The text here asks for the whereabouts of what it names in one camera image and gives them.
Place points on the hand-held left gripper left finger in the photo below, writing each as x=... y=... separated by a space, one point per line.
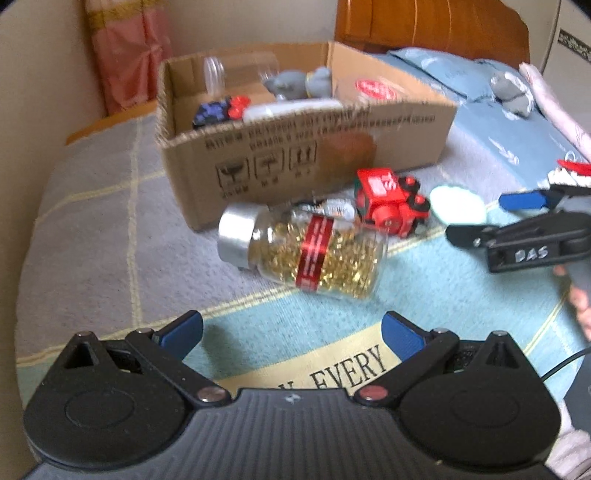
x=182 y=334

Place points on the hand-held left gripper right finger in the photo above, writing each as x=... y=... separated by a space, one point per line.
x=401 y=339

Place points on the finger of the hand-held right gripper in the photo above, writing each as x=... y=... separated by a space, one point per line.
x=524 y=201
x=466 y=235

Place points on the mint green case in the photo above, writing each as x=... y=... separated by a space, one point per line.
x=457 y=203

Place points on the red toy train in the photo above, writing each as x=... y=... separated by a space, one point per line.
x=383 y=194

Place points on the glass bottle of gold capsules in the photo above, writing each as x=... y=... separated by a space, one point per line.
x=323 y=258

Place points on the clear container with red label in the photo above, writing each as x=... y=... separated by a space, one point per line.
x=374 y=87

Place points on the brown cardboard box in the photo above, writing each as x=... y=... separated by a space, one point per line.
x=277 y=152

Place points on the white plastic container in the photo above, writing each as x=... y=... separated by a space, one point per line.
x=286 y=108

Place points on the blue and black toy train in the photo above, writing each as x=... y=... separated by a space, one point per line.
x=210 y=110

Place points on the grey cat figurine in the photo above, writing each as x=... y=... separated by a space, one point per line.
x=291 y=83

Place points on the clear plastic bottle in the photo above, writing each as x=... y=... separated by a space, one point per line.
x=214 y=74

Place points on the person's right hand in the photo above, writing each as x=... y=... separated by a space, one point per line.
x=584 y=314

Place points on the stack of papers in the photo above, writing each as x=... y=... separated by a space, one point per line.
x=565 y=179

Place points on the red plastic tool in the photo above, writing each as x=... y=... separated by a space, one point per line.
x=575 y=167

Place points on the pink cloth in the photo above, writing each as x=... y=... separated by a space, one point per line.
x=563 y=110

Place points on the grey plush toy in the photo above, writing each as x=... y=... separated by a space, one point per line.
x=512 y=92

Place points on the clear plastic packet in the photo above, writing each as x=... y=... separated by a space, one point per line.
x=337 y=207

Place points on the grey and teal printed blanket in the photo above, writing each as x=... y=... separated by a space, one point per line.
x=92 y=230

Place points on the blue floral pillow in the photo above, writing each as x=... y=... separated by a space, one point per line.
x=443 y=69

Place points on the dark cloth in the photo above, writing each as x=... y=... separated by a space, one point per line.
x=579 y=401

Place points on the wooden headboard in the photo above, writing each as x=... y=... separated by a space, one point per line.
x=415 y=23

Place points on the pink curtain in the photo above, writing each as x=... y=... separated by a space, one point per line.
x=129 y=55

